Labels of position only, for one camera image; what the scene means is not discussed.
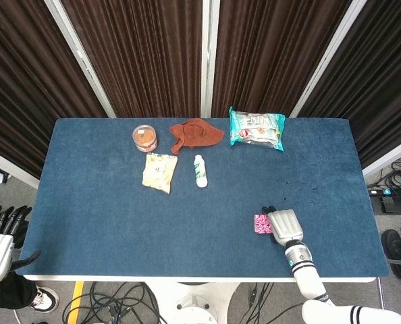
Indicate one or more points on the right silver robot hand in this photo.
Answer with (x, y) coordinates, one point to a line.
(286, 226)

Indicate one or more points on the pink patterned packet stack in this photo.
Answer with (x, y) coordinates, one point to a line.
(261, 224)

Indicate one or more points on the black trouser leg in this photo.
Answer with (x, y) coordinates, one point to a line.
(15, 292)

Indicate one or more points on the white and black sneaker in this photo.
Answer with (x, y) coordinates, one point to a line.
(45, 300)

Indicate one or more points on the white partition bottom bar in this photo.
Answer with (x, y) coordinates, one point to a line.
(389, 155)
(11, 167)

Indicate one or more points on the yellow floor tape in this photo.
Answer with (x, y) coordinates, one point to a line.
(75, 303)

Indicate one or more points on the teal clear snack package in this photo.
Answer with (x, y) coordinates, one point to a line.
(256, 130)

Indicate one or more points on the white bottle with green label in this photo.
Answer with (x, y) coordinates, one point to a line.
(200, 172)

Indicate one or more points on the black foot pedal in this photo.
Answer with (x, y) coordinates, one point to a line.
(389, 204)

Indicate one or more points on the black wheeled base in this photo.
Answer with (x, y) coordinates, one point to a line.
(398, 253)

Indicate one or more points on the rust brown towel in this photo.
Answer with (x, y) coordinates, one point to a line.
(197, 135)

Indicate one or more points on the blue fabric table cover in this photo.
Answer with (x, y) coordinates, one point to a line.
(153, 229)

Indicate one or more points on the pale yellow snack bag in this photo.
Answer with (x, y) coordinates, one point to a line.
(159, 173)

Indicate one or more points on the brown curtain panel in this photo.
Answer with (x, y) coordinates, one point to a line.
(382, 91)
(25, 84)
(146, 57)
(271, 50)

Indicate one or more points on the clear jar with orange snacks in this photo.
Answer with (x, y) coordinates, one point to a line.
(145, 136)

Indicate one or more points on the white table edge frame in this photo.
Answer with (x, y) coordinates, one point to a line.
(187, 279)

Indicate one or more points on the white pedestal base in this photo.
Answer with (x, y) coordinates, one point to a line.
(193, 303)

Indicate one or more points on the white partition frame post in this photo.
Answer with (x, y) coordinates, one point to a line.
(82, 60)
(210, 57)
(328, 60)

